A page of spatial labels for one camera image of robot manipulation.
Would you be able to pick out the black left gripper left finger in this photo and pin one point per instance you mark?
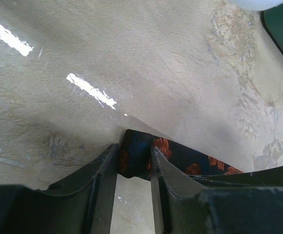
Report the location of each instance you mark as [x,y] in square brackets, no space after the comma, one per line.
[80,203]

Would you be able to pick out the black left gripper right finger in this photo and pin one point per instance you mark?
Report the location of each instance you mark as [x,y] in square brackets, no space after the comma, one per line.
[249,203]

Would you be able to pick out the black orange floral tie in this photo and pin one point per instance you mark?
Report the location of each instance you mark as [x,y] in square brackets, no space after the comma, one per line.
[140,152]

